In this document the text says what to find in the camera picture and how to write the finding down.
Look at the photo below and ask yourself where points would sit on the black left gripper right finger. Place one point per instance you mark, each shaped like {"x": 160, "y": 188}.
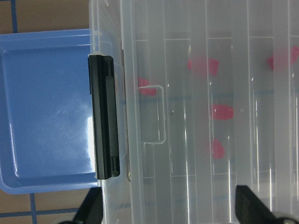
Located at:
{"x": 249, "y": 209}

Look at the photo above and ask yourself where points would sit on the black box latch handle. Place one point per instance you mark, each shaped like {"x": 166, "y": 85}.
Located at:
{"x": 102, "y": 89}

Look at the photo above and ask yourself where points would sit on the blue plastic tray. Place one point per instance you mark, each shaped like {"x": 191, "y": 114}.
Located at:
{"x": 46, "y": 123}

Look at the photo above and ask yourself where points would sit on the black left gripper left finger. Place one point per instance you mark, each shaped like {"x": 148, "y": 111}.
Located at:
{"x": 91, "y": 209}

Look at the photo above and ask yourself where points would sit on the red block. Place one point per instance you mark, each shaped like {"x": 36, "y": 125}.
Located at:
{"x": 204, "y": 66}
{"x": 222, "y": 112}
{"x": 283, "y": 59}
{"x": 217, "y": 149}
{"x": 144, "y": 87}

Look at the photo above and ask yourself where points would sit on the clear plastic box lid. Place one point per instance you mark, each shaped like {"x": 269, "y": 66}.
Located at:
{"x": 174, "y": 178}

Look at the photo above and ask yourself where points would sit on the clear plastic storage box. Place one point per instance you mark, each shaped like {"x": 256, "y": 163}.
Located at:
{"x": 105, "y": 40}

